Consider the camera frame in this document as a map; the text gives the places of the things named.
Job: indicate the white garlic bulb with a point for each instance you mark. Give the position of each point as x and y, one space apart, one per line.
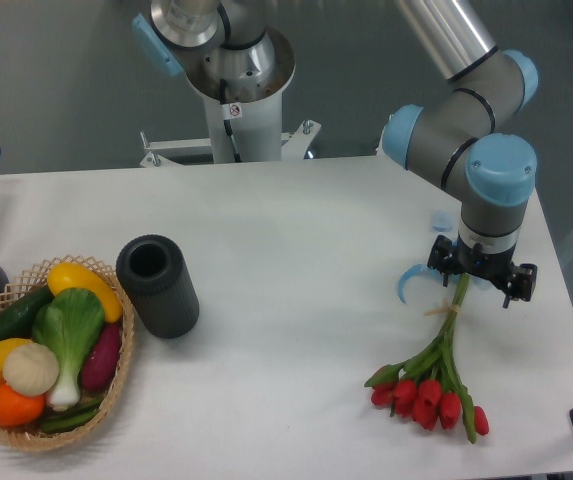
31 369

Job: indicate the green bok choy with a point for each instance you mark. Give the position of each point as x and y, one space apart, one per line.
69 327

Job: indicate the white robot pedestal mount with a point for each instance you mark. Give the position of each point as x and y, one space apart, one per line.
244 117

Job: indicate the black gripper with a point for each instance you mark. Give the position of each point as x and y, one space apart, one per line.
449 258

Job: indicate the yellow squash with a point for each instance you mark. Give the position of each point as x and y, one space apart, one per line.
68 275

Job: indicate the red tulip bouquet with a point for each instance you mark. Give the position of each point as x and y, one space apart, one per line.
427 387

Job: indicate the dark grey ribbed vase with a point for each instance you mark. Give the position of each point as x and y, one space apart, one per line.
152 271

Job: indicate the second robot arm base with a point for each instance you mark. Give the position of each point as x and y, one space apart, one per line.
229 36

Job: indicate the woven wicker basket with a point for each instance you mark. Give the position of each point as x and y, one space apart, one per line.
30 438

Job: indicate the purple sweet potato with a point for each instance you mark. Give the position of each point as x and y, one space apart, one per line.
99 368

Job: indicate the dark green vegetable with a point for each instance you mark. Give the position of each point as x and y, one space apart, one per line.
71 419

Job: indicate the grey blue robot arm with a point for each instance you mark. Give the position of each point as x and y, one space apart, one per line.
456 146

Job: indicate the orange fruit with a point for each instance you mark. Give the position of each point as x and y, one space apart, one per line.
17 409

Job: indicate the green cucumber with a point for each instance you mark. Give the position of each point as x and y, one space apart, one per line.
16 320

